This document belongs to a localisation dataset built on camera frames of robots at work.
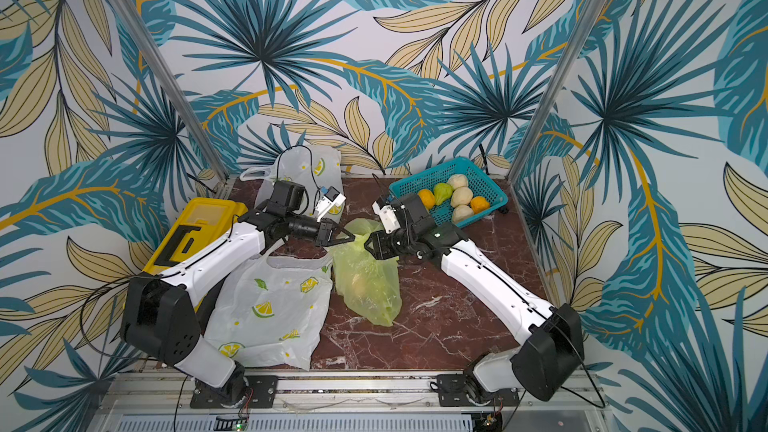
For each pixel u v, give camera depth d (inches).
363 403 28.7
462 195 42.0
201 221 33.3
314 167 41.2
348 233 29.7
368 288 30.8
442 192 42.8
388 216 27.1
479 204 41.8
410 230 22.7
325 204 28.3
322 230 27.2
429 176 46.1
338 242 29.3
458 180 44.0
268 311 33.7
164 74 34.4
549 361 15.6
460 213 40.0
